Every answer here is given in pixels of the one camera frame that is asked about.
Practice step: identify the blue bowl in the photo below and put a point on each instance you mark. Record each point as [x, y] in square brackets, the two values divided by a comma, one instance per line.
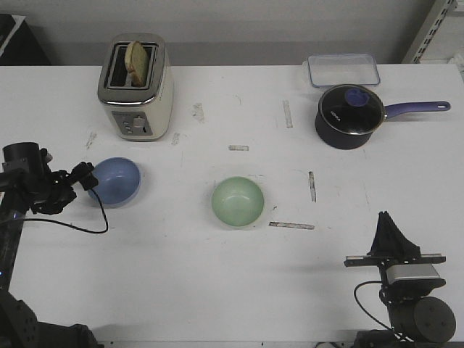
[119, 180]

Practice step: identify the cream silver toaster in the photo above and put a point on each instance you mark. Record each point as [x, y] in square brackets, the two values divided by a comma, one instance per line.
[137, 113]

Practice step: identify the white metal shelf upright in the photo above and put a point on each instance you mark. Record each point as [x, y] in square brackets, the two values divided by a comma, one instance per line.
[440, 37]

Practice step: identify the dark blue saucepan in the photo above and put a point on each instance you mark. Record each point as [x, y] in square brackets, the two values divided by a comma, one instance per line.
[343, 141]

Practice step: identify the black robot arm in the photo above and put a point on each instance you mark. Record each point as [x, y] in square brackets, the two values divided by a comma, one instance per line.
[416, 318]
[28, 184]

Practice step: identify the toast bread slice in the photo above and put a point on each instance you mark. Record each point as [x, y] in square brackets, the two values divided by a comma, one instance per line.
[137, 63]

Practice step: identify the clear plastic food container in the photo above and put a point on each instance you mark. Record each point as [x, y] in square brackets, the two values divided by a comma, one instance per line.
[327, 70]

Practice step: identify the glass pot lid blue knob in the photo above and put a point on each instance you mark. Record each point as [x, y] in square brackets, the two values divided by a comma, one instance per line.
[351, 109]

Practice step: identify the green bowl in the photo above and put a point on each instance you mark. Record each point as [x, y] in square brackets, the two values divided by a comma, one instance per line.
[237, 202]

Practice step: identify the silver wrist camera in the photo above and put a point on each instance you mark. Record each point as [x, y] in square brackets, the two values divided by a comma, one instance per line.
[424, 275]

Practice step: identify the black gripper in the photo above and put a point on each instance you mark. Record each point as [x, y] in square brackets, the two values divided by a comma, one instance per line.
[389, 238]
[52, 193]

